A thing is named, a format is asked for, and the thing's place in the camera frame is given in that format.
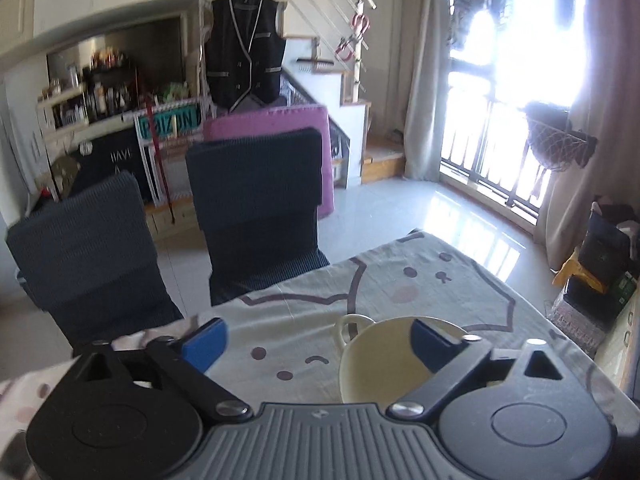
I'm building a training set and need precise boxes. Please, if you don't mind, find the black chalkboard cabinet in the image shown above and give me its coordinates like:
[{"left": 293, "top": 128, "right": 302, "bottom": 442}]
[{"left": 64, "top": 127, "right": 154, "bottom": 202}]

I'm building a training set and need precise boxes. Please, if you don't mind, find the metal stair railing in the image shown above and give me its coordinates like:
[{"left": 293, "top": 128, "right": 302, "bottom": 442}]
[{"left": 247, "top": 0, "right": 378, "bottom": 68}]

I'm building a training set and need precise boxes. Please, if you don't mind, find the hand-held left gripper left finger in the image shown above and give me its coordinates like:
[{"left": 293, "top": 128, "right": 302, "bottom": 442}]
[{"left": 70, "top": 317, "right": 254, "bottom": 423}]

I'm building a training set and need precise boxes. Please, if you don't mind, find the red hanging strap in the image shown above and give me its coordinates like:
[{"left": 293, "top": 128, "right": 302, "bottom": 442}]
[{"left": 134, "top": 60, "right": 177, "bottom": 227}]

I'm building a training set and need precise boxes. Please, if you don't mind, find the cream bowl with handle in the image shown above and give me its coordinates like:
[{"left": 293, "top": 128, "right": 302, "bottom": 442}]
[{"left": 334, "top": 313, "right": 487, "bottom": 407}]

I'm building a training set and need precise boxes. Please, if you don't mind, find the hanging wire basket planter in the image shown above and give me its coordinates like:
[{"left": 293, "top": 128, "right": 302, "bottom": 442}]
[{"left": 521, "top": 101, "right": 599, "bottom": 174}]

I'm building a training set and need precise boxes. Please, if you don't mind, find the brown cardboard ornament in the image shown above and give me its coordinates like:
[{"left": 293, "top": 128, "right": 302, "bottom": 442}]
[{"left": 49, "top": 156, "right": 82, "bottom": 192}]

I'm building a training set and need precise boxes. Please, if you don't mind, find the teal letter sign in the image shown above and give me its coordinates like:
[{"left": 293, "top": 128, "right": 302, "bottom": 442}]
[{"left": 138, "top": 105, "right": 197, "bottom": 139}]

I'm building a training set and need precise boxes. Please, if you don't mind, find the black vest with grey trim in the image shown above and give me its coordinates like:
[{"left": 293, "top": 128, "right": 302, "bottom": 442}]
[{"left": 204, "top": 0, "right": 288, "bottom": 110}]

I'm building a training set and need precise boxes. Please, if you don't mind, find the white staircase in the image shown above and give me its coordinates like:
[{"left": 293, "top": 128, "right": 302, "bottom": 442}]
[{"left": 285, "top": 35, "right": 407, "bottom": 191}]

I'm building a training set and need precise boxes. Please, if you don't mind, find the shelf of bottles and jars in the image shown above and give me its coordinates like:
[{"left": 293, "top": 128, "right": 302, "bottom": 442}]
[{"left": 36, "top": 46, "right": 142, "bottom": 130}]

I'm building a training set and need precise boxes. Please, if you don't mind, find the white wire rack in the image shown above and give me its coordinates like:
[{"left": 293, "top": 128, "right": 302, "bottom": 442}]
[{"left": 133, "top": 99, "right": 213, "bottom": 207}]

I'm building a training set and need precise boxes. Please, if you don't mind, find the dark grey covered chair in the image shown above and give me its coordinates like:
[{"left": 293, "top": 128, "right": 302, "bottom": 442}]
[
  {"left": 185, "top": 127, "right": 332, "bottom": 307},
  {"left": 6, "top": 170, "right": 185, "bottom": 358}
]

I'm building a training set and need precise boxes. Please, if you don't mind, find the black balcony railing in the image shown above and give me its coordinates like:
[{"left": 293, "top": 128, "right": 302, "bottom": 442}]
[{"left": 439, "top": 55, "right": 556, "bottom": 222}]

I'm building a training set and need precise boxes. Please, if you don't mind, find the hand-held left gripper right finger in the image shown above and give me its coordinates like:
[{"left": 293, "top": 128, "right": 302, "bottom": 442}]
[{"left": 389, "top": 317, "right": 567, "bottom": 419}]

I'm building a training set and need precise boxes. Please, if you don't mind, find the beige curtain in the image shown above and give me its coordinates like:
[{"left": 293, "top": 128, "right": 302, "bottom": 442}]
[
  {"left": 534, "top": 0, "right": 640, "bottom": 272},
  {"left": 402, "top": 0, "right": 453, "bottom": 182}
]

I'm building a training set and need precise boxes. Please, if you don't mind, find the pink folded mat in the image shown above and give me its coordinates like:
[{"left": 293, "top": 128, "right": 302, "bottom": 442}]
[{"left": 202, "top": 104, "right": 337, "bottom": 220}]

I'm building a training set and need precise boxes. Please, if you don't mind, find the printed bear tablecloth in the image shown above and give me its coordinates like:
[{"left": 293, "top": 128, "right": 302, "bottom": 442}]
[{"left": 0, "top": 230, "right": 626, "bottom": 480}]

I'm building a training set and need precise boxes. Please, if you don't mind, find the yellow bag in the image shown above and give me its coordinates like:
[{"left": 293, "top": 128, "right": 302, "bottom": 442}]
[{"left": 551, "top": 255, "right": 586, "bottom": 288}]

